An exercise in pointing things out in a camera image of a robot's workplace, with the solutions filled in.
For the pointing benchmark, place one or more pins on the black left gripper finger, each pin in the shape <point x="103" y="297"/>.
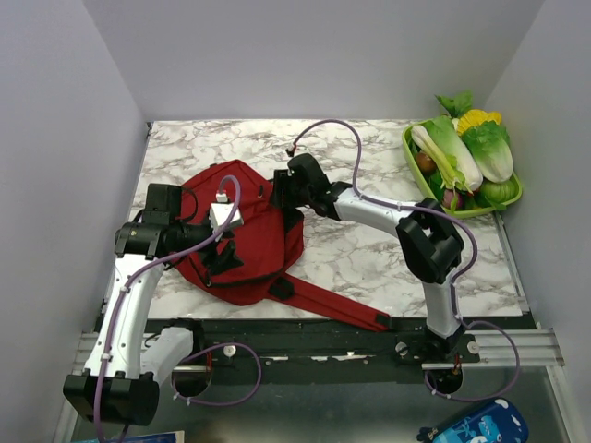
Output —
<point x="209" y="259"/>
<point x="227" y="259"/>

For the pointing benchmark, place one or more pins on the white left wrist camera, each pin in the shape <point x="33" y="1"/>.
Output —
<point x="219" y="214"/>

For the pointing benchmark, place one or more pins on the dark blue pencil case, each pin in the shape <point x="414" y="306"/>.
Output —
<point x="497" y="420"/>

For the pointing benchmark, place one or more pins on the blue book at bottom edge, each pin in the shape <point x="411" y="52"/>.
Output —
<point x="168" y="437"/>

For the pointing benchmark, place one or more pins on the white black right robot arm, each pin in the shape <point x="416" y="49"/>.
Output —
<point x="430" y="243"/>

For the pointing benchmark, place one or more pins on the green leafy vegetable toy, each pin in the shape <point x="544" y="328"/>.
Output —
<point x="457" y="105"/>

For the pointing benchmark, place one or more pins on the yellow corn toy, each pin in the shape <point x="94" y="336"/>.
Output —
<point x="476" y="117"/>

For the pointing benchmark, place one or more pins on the white green bok choy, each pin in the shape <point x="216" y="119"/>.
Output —
<point x="437" y="137"/>

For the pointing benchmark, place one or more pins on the purple onion toy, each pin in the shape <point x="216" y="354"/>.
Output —
<point x="452" y="200"/>

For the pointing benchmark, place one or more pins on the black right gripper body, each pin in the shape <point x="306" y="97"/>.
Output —
<point x="297" y="197"/>

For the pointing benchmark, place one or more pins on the green vegetable basket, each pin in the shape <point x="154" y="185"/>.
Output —
<point x="470" y="206"/>

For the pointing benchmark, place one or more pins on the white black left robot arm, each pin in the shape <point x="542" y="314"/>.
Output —
<point x="138" y="269"/>

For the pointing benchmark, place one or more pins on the aluminium rail frame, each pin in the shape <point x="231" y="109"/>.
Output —
<point x="486" y="348"/>

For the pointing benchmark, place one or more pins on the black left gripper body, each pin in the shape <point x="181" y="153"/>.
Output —
<point x="191" y="235"/>

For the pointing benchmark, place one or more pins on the red student backpack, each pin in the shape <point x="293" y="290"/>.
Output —
<point x="269" y="243"/>

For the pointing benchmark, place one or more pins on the green napa cabbage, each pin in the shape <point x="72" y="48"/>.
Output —
<point x="489" y="145"/>

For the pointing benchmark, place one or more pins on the brown mushroom toy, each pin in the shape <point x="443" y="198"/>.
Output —
<point x="425" y="164"/>

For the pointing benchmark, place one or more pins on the green round pumpkin toy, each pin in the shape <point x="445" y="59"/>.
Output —
<point x="495" y="195"/>

